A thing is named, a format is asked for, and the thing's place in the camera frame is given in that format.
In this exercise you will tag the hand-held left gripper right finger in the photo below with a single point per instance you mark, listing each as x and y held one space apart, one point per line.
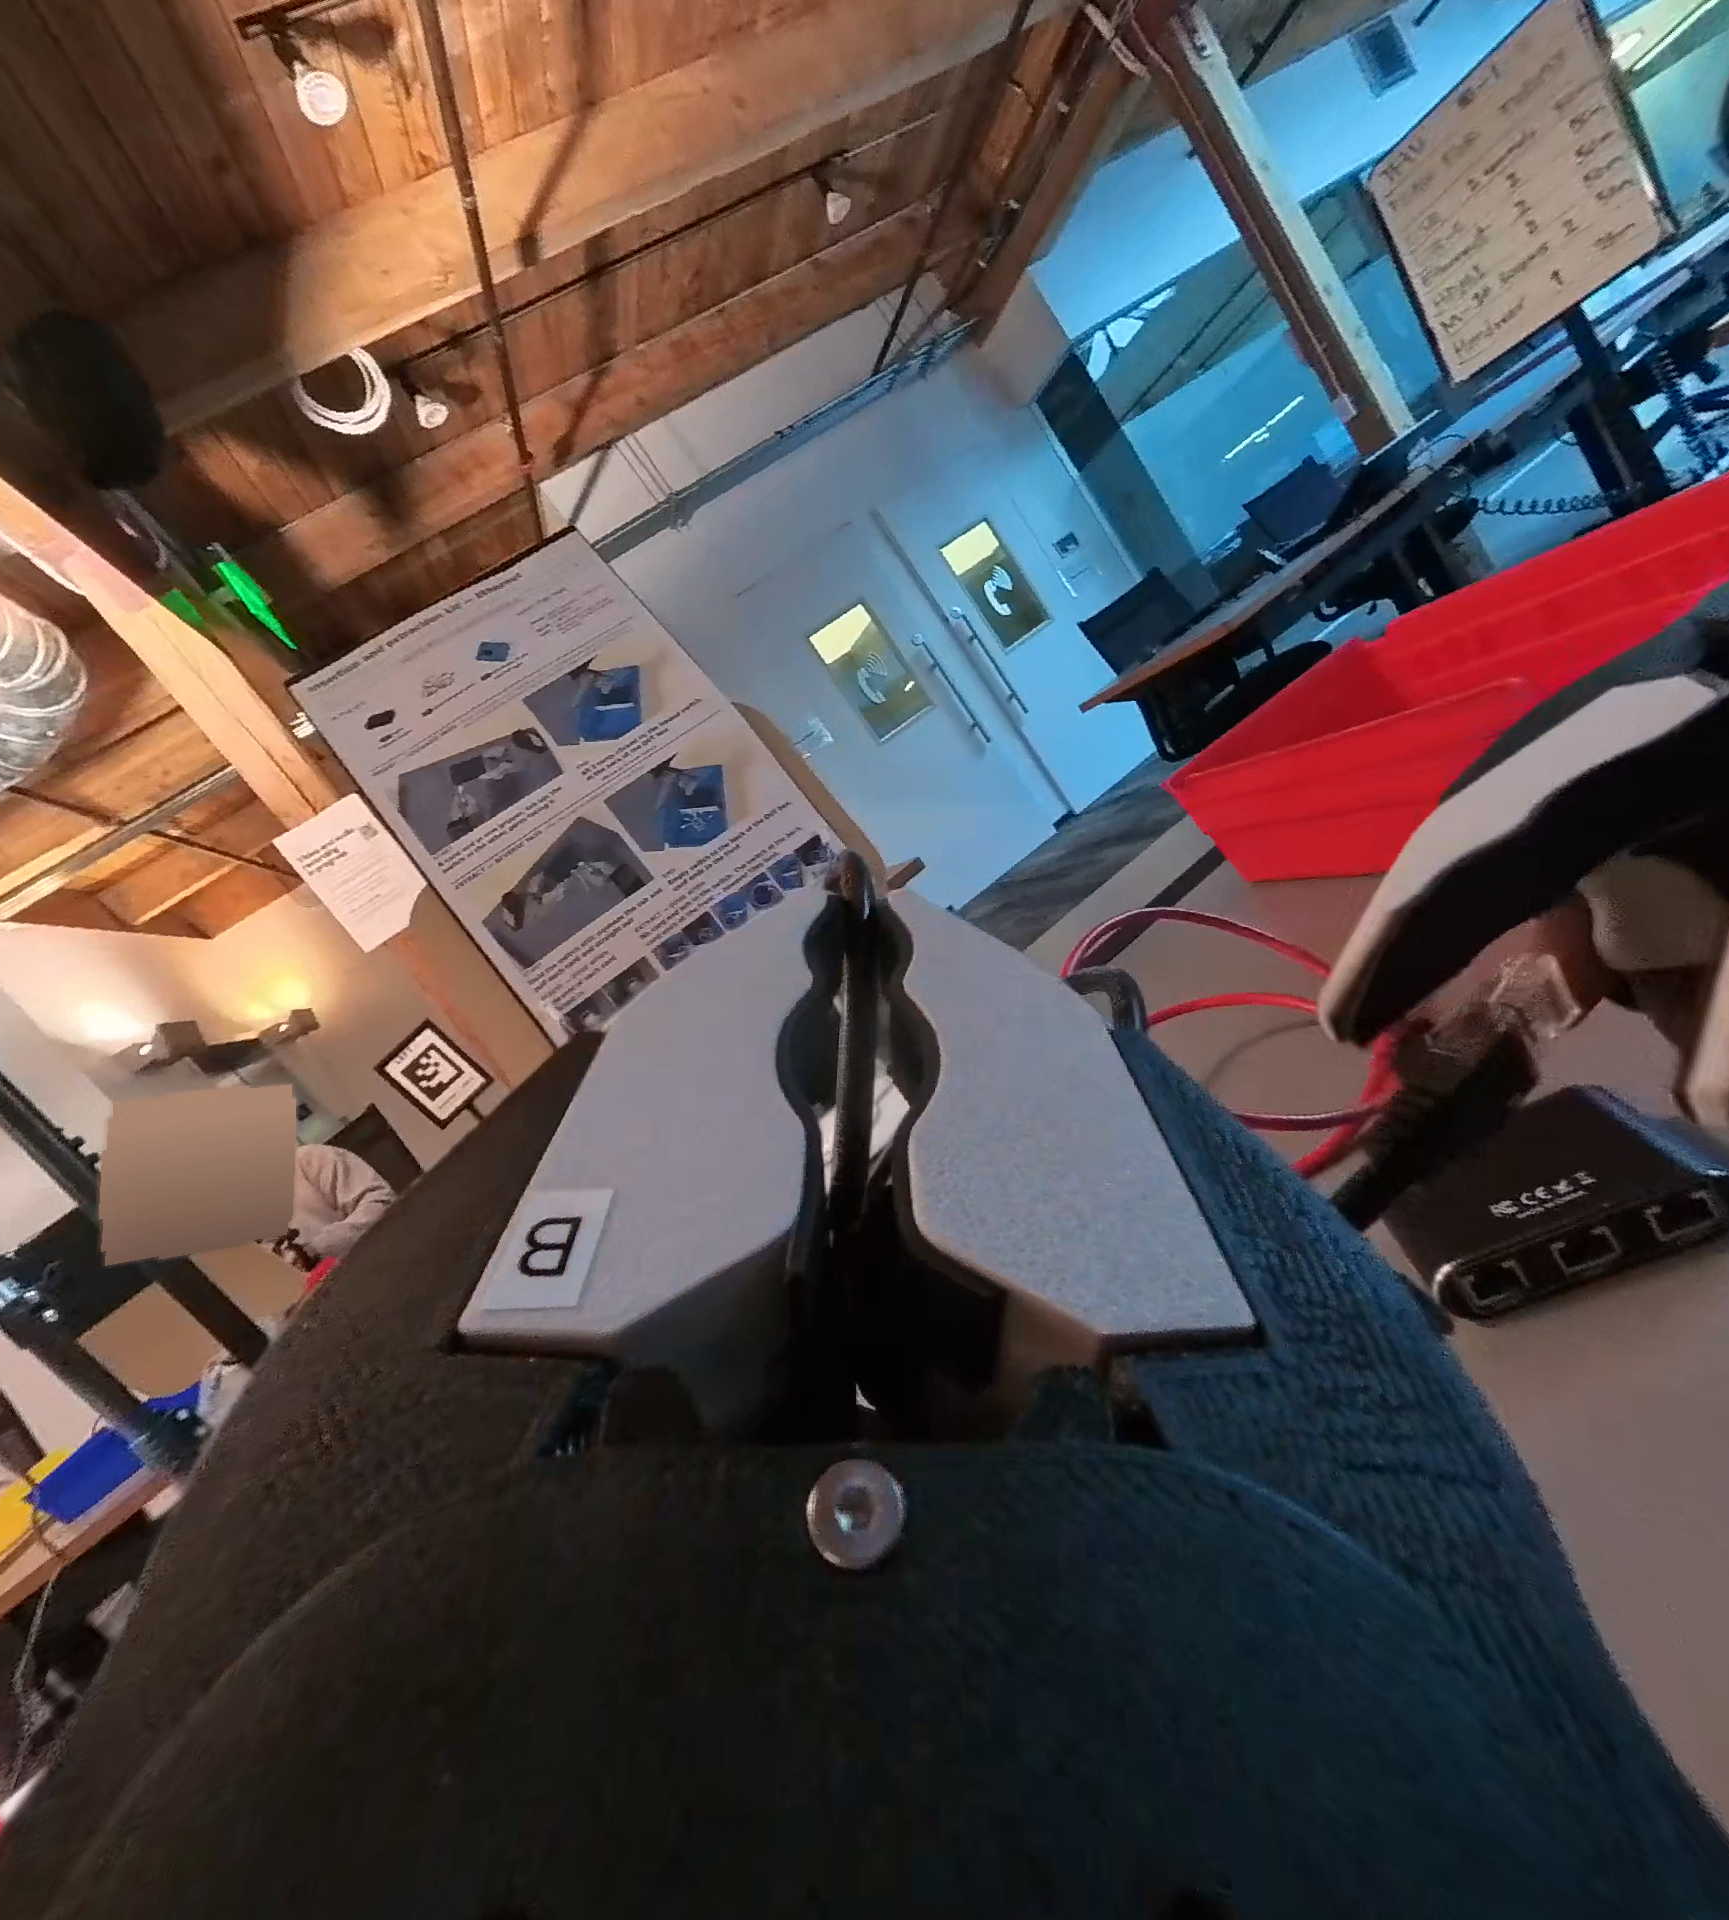
1046 1140

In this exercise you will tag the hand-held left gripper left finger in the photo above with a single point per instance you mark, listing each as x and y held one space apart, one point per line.
656 1125

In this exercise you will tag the black ethernet hub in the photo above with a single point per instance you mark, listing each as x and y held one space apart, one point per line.
1584 1200

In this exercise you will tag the red plastic bin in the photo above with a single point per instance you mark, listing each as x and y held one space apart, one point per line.
1314 794
1630 584

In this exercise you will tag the black and white tag sign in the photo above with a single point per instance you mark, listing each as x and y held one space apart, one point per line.
432 1072

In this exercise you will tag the wooden office desk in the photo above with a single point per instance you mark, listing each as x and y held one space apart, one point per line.
1254 623

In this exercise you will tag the instruction poster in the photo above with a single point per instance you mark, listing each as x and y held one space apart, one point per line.
549 750

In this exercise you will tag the white paper notice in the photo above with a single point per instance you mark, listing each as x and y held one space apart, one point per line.
346 879

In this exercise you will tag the white door with window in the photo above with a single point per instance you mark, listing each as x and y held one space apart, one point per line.
1016 705
866 780

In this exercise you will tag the black office chair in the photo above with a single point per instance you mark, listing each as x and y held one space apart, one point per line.
1142 645

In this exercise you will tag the handwritten whiteboard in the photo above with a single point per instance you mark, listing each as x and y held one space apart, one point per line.
1524 181

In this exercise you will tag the blue plastic bin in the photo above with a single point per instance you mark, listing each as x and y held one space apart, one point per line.
106 1463

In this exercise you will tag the green exit sign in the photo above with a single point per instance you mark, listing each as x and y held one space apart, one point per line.
242 600

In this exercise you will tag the black ceiling speaker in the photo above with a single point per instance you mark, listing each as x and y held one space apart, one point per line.
93 399

